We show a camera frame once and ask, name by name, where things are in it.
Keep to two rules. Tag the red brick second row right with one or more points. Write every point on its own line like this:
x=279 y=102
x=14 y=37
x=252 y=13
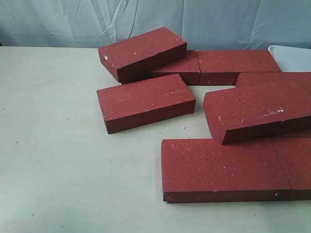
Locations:
x=253 y=78

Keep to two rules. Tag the red brick back row left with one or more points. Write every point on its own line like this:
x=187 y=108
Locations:
x=187 y=68

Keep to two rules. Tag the red brick back row right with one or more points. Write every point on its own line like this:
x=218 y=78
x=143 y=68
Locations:
x=222 y=67

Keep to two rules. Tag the pale blue backdrop cloth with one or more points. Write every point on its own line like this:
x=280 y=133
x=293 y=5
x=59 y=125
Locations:
x=203 y=24

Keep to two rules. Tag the large red brick front left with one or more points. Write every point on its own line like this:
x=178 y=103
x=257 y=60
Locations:
x=203 y=170

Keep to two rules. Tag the white plastic tray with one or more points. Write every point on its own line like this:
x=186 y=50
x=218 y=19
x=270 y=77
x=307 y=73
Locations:
x=291 y=59

